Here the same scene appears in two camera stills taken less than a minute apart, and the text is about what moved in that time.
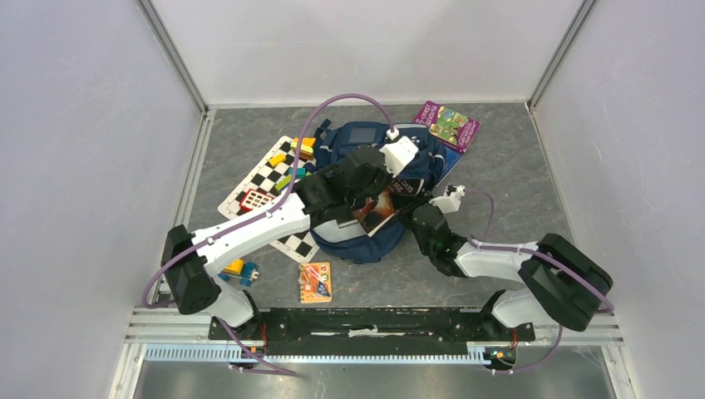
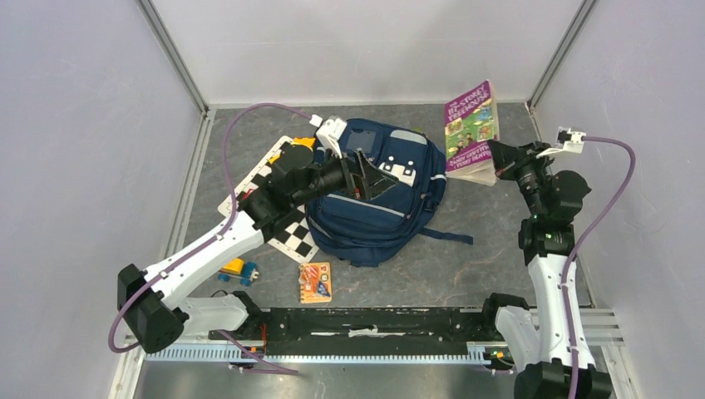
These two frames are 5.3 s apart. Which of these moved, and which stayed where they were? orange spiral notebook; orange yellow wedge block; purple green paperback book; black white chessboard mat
Moved: purple green paperback book
Stayed: black white chessboard mat; orange yellow wedge block; orange spiral notebook
